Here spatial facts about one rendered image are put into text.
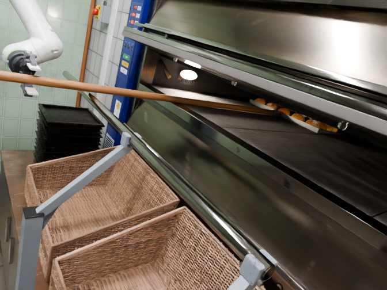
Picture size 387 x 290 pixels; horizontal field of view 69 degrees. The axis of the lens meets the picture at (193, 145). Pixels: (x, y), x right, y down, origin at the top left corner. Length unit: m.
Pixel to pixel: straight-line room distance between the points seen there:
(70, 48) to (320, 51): 1.86
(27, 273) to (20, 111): 1.63
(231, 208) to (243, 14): 0.66
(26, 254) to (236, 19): 0.96
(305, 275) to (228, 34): 0.79
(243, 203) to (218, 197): 0.11
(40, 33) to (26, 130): 1.22
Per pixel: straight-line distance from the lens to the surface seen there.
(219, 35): 1.08
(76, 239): 1.06
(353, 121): 0.61
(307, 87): 0.67
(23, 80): 1.05
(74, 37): 2.34
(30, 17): 1.39
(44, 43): 1.36
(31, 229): 0.83
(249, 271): 0.47
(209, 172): 1.07
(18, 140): 2.49
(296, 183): 0.84
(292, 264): 0.88
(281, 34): 0.92
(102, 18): 2.01
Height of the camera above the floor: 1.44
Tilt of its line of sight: 19 degrees down
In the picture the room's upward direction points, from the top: 17 degrees clockwise
